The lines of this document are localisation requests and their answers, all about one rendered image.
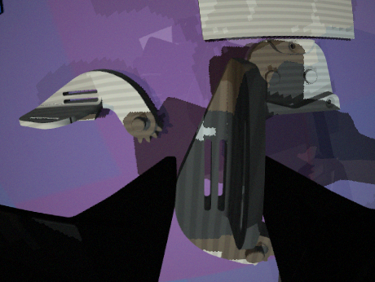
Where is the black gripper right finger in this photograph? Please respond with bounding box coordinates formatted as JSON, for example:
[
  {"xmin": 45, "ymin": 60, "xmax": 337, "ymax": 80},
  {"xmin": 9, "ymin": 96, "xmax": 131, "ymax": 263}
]
[{"xmin": 262, "ymin": 155, "xmax": 375, "ymax": 282}]

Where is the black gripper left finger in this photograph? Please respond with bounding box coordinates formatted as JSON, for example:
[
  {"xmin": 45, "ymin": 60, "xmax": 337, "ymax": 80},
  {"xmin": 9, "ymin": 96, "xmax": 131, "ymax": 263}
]
[{"xmin": 0, "ymin": 156, "xmax": 177, "ymax": 282}]

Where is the grey metal housing plate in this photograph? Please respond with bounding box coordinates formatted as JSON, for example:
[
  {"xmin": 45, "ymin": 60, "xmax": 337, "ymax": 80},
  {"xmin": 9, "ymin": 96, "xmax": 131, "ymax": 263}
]
[{"xmin": 246, "ymin": 38, "xmax": 340, "ymax": 116}]

